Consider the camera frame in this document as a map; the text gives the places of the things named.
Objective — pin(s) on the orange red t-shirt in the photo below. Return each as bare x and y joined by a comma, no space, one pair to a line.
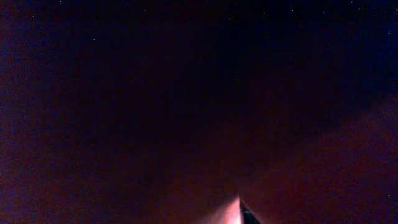
173,111

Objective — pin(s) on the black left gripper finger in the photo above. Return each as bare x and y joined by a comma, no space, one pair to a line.
247,217

